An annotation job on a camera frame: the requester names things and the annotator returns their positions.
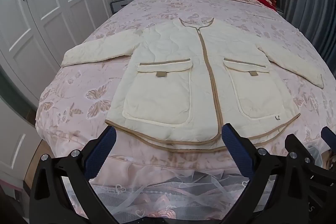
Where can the white panelled wardrobe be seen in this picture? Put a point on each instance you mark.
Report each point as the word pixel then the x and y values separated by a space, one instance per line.
pixel 52 3

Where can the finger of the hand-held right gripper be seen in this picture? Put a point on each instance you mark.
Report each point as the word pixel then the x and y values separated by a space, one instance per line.
pixel 329 137
pixel 294 142

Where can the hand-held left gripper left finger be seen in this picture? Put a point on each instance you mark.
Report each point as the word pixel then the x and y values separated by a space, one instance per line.
pixel 101 150

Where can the bed with pink floral cover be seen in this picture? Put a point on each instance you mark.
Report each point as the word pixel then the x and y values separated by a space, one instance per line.
pixel 86 87

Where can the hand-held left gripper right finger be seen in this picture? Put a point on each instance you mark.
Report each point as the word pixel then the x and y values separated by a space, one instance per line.
pixel 236 150

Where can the white panelled door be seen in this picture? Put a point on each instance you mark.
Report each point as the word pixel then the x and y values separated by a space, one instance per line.
pixel 15 140

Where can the grey nightstand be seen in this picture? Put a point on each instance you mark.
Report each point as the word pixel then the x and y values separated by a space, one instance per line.
pixel 119 5

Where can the cream quilted jacket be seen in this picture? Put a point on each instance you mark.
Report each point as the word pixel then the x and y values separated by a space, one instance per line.
pixel 168 69

